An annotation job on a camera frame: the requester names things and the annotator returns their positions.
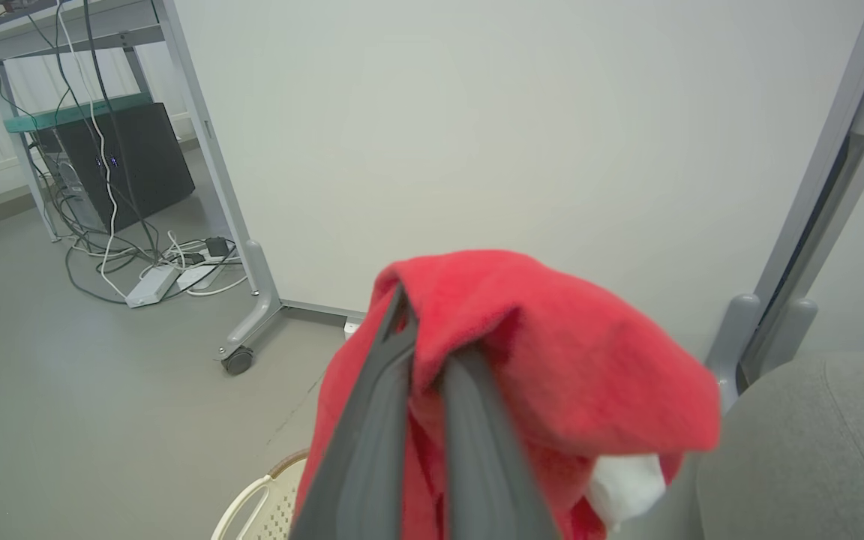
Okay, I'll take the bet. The black computer tower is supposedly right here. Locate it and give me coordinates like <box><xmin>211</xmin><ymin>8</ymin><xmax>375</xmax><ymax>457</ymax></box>
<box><xmin>33</xmin><ymin>102</ymin><xmax>197</xmax><ymax>234</ymax></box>

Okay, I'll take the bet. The white partition panel grey frame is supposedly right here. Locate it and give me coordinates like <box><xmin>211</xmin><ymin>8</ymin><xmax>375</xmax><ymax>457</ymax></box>
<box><xmin>153</xmin><ymin>0</ymin><xmax>864</xmax><ymax>376</ymax></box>

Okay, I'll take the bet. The white power strip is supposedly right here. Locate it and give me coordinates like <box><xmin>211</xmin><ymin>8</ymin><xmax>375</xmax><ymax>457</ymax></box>
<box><xmin>125</xmin><ymin>265</ymin><xmax>182</xmax><ymax>309</ymax></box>

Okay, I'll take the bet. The black caster wheel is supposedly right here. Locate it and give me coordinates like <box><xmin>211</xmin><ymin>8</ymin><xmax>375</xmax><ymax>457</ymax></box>
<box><xmin>221</xmin><ymin>346</ymin><xmax>255</xmax><ymax>376</ymax></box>

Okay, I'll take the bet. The cream perforated laundry basket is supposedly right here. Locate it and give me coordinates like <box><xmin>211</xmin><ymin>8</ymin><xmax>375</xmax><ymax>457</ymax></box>
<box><xmin>211</xmin><ymin>448</ymin><xmax>313</xmax><ymax>540</ymax></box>

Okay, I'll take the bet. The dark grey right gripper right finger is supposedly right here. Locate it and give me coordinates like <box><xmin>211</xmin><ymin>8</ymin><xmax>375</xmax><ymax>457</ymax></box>
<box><xmin>439</xmin><ymin>348</ymin><xmax>557</xmax><ymax>540</ymax></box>

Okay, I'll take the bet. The grey fabric chair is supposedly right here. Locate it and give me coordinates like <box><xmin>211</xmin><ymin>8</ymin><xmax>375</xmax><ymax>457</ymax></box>
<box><xmin>694</xmin><ymin>351</ymin><xmax>864</xmax><ymax>540</ymax></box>

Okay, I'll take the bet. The grey framed partition panel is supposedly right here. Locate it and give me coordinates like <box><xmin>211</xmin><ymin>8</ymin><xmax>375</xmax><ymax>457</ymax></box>
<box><xmin>705</xmin><ymin>0</ymin><xmax>864</xmax><ymax>415</ymax></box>

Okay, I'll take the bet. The red fleece garment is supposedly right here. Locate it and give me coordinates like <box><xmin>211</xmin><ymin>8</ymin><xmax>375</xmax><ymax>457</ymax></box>
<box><xmin>293</xmin><ymin>250</ymin><xmax>723</xmax><ymax>540</ymax></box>

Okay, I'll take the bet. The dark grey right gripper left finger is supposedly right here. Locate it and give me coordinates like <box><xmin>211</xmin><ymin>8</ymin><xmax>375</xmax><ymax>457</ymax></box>
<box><xmin>289</xmin><ymin>283</ymin><xmax>420</xmax><ymax>540</ymax></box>

